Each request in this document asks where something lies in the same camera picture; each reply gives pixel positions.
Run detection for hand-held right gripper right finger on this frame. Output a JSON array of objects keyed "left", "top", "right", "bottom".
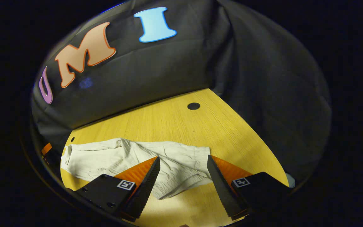
[{"left": 207, "top": 154, "right": 291, "bottom": 221}]

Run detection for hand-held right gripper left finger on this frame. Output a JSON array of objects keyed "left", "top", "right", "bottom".
[{"left": 66, "top": 157, "right": 161, "bottom": 222}]

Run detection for cream white jeans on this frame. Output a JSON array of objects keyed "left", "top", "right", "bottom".
[{"left": 60, "top": 138, "right": 213, "bottom": 200}]

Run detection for black backdrop cloth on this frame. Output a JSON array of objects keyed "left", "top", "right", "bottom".
[{"left": 30, "top": 0, "right": 332, "bottom": 189}]

